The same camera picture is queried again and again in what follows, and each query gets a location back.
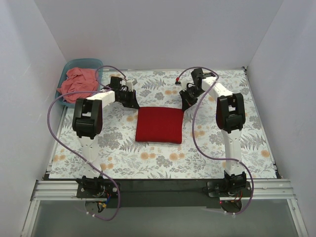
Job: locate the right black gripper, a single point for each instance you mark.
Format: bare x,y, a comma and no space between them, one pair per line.
189,94

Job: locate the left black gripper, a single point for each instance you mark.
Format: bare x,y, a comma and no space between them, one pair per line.
127,97

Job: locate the dark red t shirt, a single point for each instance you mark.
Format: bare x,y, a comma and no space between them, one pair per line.
159,125

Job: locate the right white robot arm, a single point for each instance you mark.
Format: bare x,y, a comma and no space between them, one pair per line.
230,119

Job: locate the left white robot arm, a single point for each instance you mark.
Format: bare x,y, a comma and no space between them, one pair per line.
88,123

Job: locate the floral patterned table mat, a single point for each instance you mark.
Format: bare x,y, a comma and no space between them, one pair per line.
123,158

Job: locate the blue plastic basket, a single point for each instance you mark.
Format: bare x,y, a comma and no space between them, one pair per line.
85,63

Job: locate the pink t shirt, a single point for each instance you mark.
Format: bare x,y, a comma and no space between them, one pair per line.
78,80

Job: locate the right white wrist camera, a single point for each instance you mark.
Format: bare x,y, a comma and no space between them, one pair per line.
182,82

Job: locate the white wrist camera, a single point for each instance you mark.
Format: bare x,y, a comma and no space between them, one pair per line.
130,84
182,82

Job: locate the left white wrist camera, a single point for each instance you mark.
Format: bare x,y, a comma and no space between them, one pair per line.
130,84

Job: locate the aluminium frame rail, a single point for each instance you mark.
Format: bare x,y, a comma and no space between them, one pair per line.
54,210

